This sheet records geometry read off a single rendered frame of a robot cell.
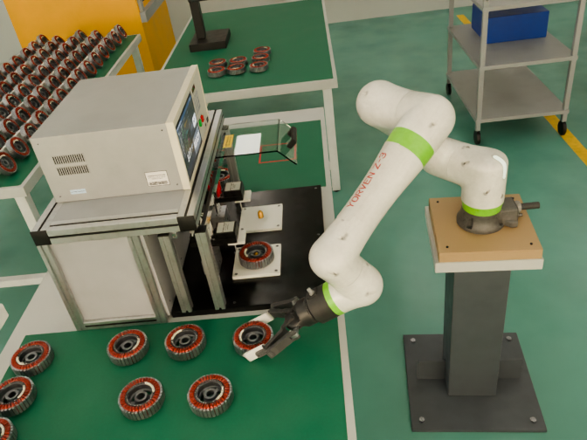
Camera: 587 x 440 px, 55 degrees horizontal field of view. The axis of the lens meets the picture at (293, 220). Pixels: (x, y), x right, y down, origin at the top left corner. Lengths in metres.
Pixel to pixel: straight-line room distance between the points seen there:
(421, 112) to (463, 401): 1.31
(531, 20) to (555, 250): 1.75
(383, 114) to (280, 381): 0.73
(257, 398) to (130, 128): 0.76
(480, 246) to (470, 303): 0.28
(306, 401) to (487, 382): 1.05
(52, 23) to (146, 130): 3.99
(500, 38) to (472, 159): 2.53
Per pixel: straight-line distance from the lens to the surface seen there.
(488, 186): 1.77
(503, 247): 1.82
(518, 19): 4.24
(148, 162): 1.58
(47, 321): 1.92
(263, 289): 1.72
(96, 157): 1.61
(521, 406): 2.40
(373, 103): 1.50
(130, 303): 1.73
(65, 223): 1.62
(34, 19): 5.52
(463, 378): 2.31
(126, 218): 1.55
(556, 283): 2.95
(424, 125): 1.39
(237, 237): 1.75
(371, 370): 2.47
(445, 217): 1.93
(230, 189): 1.93
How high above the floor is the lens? 1.89
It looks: 34 degrees down
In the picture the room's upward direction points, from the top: 9 degrees counter-clockwise
